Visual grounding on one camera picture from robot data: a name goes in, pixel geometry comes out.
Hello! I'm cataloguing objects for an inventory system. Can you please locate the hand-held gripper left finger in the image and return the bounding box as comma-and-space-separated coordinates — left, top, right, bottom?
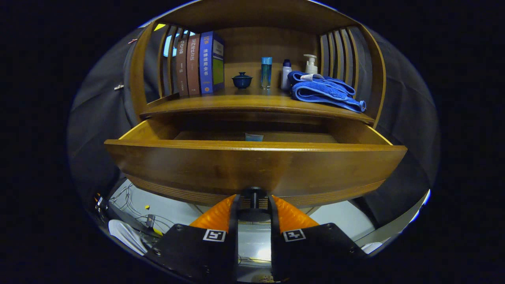
146, 194, 240, 282

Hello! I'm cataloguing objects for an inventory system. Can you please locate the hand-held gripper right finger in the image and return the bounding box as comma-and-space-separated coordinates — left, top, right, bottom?
269, 195, 369, 281

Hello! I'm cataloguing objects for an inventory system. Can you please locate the wooden drawer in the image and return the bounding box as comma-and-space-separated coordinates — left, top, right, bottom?
104, 118, 408, 221

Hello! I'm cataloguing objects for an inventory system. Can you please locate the wooden cabinet countertop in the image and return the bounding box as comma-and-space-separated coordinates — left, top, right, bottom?
140, 87, 374, 123

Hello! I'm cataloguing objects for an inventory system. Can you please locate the wooden cabinet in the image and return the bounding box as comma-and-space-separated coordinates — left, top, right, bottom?
104, 0, 408, 221

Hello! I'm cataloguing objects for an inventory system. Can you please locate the blue towel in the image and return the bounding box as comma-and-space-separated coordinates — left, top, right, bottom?
287, 71, 367, 113

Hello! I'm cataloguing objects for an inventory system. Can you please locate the blue lidded teacup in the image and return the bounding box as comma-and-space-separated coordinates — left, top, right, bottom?
231, 72, 253, 89

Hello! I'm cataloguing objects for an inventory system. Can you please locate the white bottle with blue cap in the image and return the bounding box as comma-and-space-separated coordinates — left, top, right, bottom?
281, 59, 293, 91

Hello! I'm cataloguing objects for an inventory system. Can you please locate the blue glass bottle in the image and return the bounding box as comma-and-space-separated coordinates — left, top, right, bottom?
261, 57, 273, 90

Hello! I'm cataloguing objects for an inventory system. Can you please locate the white pump bottle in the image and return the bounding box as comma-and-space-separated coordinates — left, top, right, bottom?
303, 54, 318, 75

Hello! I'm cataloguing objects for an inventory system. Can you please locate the blue book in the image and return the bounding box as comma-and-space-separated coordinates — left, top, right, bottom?
199, 31, 225, 94

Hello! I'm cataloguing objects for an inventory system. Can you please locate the reddish brown book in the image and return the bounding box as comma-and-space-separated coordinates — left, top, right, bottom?
186, 34, 201, 95

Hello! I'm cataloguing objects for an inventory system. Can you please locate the dark brown book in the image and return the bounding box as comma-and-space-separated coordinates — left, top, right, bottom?
176, 36, 189, 97

